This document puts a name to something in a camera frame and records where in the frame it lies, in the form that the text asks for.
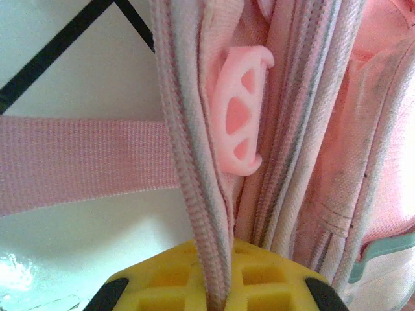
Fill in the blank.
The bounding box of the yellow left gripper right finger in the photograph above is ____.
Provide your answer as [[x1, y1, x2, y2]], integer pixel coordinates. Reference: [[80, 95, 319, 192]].
[[228, 238, 348, 311]]

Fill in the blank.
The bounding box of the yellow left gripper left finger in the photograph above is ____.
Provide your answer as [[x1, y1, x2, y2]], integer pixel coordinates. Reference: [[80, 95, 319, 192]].
[[87, 238, 212, 311]]

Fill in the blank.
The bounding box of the pink student backpack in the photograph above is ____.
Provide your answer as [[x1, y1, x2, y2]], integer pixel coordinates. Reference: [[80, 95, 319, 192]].
[[0, 0, 415, 311]]

